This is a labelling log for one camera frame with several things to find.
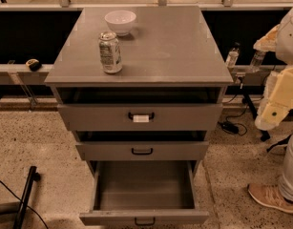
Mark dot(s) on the grey drawer cabinet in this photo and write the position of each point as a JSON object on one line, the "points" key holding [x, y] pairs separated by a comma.
{"points": [[169, 51]]}

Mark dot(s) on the left clear water bottle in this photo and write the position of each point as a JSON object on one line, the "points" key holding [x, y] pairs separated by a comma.
{"points": [[233, 56]]}

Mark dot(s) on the black yellow tape measure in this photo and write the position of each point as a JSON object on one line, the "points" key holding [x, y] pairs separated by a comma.
{"points": [[33, 64]]}

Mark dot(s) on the grey top drawer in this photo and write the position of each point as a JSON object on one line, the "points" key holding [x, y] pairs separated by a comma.
{"points": [[124, 112]]}

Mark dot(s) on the black power adapter with cable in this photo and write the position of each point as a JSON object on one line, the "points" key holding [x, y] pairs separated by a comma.
{"points": [[234, 128]]}

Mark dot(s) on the right clear water bottle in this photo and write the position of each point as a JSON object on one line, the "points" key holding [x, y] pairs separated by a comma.
{"points": [[256, 61]]}

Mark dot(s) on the white bowl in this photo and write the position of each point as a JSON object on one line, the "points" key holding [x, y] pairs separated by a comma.
{"points": [[120, 21]]}

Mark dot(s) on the grey bottom drawer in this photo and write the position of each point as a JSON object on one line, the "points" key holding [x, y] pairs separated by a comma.
{"points": [[143, 193]]}

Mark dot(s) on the light trouser leg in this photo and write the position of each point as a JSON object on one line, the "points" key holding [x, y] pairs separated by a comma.
{"points": [[286, 180]]}

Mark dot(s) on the clear water bottle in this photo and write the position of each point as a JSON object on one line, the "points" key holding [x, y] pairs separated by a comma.
{"points": [[233, 56], [256, 61]]}

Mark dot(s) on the grey middle drawer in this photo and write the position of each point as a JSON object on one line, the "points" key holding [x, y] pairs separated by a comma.
{"points": [[141, 145]]}

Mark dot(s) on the black stand leg left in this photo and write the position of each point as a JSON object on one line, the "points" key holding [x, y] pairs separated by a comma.
{"points": [[33, 176]]}

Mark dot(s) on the grey drawer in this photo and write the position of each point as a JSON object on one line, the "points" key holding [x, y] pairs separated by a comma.
{"points": [[141, 145], [124, 112], [143, 193]]}

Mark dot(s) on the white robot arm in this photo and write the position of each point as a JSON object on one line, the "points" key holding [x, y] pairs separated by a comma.
{"points": [[277, 99]]}

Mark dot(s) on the tan sneaker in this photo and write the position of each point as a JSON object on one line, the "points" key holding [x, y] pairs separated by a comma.
{"points": [[269, 196]]}

